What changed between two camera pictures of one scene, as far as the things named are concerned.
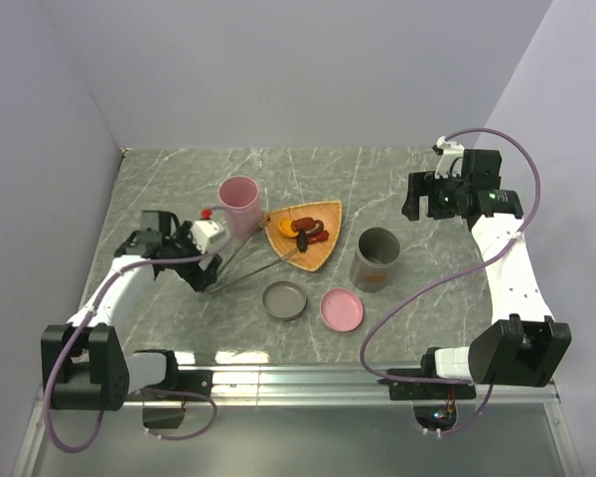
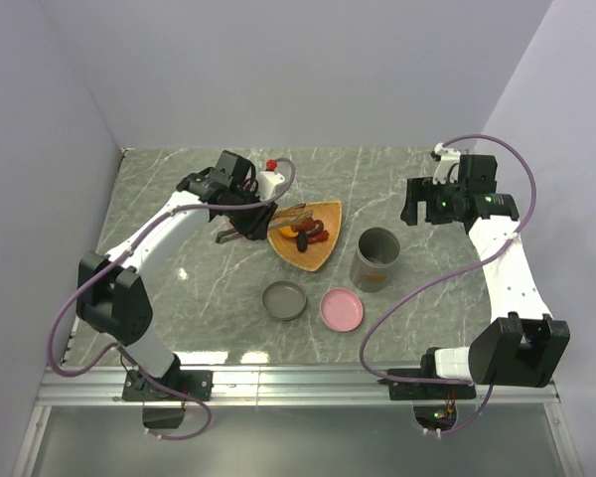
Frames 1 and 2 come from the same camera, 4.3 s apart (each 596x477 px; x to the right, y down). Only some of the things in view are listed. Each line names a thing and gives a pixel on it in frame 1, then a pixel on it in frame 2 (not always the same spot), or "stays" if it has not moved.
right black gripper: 425,184 stays
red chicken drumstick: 321,236 stays
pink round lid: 341,309 stays
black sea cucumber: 302,241 stays
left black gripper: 196,276 -> 256,228
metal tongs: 216,287 -> 285,219
